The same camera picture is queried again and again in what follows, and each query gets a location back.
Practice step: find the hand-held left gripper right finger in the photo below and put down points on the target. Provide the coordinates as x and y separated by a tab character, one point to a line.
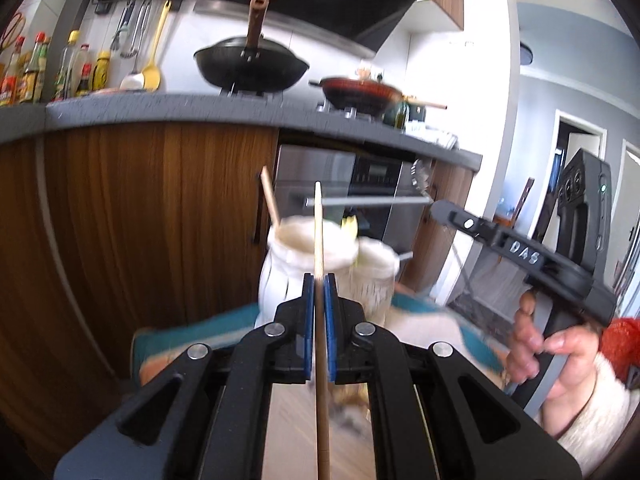
330	325

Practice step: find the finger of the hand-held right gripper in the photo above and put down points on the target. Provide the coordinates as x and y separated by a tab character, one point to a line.
480	232

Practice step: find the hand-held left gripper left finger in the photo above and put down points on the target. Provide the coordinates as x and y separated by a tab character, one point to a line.
309	325

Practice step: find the white vase with black lines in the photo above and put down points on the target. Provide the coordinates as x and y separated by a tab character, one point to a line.
280	280

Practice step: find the white utensil cup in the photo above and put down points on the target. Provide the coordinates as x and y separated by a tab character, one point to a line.
372	280

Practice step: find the pale wooden chopstick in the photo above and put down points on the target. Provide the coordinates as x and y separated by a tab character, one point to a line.
318	240

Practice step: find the person's right forearm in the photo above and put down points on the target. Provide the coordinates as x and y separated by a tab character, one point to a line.
600	410

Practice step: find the person's right hand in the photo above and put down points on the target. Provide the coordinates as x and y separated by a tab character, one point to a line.
575	365

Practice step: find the narrow wooden cabinet panel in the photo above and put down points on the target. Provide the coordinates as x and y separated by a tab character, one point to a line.
440	260

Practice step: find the wooden chair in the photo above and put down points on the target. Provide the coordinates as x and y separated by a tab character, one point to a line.
522	205

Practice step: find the red knitted fabric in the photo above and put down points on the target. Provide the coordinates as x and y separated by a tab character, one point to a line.
622	345

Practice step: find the yellow plastic utensil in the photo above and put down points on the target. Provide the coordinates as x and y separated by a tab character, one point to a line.
351	226

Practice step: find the white kitchen container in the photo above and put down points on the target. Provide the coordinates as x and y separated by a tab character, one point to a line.
435	136

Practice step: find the teal patterned mat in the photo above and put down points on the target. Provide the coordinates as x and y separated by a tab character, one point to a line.
200	330

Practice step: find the stainless steel oven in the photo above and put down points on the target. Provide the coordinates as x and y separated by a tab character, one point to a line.
370	175

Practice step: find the dark green canister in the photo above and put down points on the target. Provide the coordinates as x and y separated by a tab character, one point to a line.
416	115

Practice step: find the green glass bottle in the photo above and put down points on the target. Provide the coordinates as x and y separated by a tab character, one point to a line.
400	116

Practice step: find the round ceiling lamp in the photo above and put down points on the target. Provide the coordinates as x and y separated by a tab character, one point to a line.
525	54

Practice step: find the red frying pan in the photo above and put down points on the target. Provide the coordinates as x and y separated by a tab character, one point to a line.
360	92

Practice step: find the gas stove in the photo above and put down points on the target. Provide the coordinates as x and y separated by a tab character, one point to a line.
327	106

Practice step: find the wooden base cabinet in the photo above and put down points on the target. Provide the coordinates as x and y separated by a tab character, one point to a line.
125	210

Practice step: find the grey speckled countertop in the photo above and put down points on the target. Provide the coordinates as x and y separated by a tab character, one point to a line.
150	107

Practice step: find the yellow spatula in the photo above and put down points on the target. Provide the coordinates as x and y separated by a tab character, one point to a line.
151	77

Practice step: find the white ladle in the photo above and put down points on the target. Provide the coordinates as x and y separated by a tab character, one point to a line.
132	81

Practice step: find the yellow bottle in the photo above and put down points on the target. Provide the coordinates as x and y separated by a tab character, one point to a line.
101	72

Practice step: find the small dark sauce bottle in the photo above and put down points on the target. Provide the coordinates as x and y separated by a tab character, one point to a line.
85	82

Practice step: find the silver skimmer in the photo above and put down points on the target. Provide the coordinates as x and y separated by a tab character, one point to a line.
142	20

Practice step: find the clear bottle with red cap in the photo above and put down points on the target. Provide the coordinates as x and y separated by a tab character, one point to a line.
82	55

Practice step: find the yellow-cap oil bottle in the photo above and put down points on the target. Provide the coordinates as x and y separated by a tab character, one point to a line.
65	70

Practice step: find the dark soy sauce bottle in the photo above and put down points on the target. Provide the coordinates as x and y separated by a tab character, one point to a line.
31	80

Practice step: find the green-label sauce bottle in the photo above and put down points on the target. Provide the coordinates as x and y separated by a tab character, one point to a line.
46	50

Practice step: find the red-label sauce bottle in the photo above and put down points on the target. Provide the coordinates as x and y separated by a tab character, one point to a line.
10	85

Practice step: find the cream wall ornament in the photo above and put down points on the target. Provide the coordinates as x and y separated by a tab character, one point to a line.
370	71

